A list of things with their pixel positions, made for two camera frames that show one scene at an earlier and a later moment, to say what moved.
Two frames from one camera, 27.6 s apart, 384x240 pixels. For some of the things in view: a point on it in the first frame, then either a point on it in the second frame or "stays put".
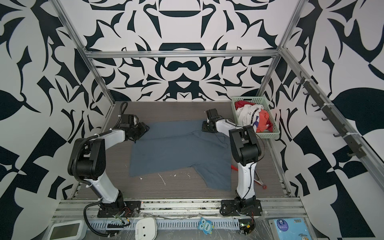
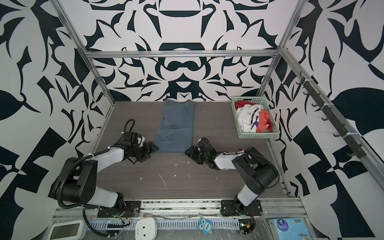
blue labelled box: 292,229 stays put
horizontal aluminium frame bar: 181,54 stays put
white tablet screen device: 68,230 stays put
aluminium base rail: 179,209 stays put
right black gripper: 204,128 → 193,154
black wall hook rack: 330,113 stays put
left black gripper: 144,128 → 148,151
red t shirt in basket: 264,123 stays put
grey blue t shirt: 183,144 → 176,133
